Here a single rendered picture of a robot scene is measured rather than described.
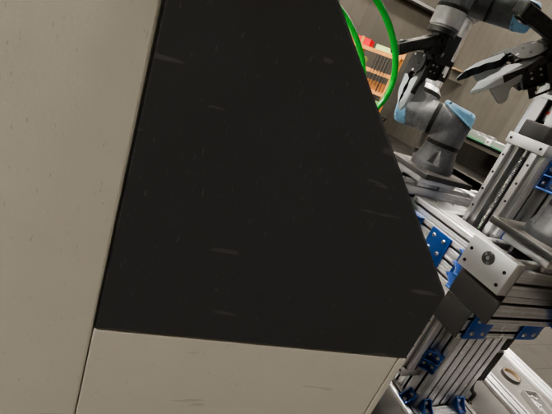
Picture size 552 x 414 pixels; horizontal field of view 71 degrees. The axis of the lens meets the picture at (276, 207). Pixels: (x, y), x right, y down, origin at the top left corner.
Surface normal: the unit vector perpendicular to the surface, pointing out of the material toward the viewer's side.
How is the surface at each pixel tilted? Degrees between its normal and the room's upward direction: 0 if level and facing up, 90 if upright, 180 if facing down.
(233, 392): 90
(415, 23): 90
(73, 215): 90
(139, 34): 90
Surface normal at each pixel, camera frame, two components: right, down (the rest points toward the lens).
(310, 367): 0.22, 0.45
